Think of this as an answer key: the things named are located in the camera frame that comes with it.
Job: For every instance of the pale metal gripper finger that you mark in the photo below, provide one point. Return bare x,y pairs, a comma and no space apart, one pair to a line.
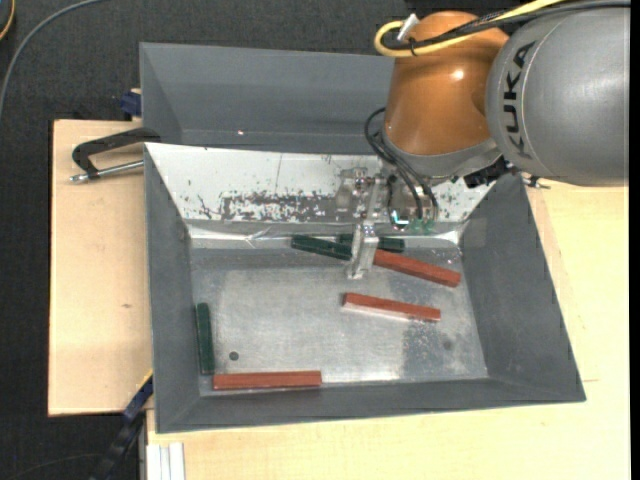
368,255
356,255

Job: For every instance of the dark green flat block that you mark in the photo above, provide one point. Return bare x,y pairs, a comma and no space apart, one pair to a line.
391,243
205,338
322,248

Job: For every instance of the red-brown flat block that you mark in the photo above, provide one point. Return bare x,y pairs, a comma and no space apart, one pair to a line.
420,268
267,380
392,307

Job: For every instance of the grey metal bin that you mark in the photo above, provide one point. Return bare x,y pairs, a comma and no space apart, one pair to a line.
300,318

